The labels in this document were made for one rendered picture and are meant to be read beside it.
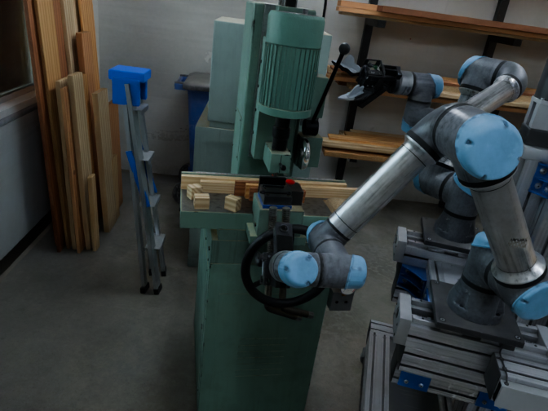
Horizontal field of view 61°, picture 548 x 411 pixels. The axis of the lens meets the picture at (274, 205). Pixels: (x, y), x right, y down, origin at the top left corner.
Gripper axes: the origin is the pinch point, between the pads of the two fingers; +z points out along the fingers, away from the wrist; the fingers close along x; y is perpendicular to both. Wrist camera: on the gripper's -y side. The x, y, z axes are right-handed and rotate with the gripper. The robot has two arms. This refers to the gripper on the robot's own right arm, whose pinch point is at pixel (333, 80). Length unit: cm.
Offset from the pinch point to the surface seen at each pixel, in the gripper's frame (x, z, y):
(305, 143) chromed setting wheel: 2.1, 0.4, -31.4
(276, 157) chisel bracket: 14.3, 14.0, -23.5
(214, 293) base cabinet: 52, 32, -53
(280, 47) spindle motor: -5.6, 17.5, 5.5
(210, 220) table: 35, 35, -31
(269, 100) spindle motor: 3.5, 18.8, -8.0
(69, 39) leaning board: -116, 109, -109
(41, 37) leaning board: -89, 115, -84
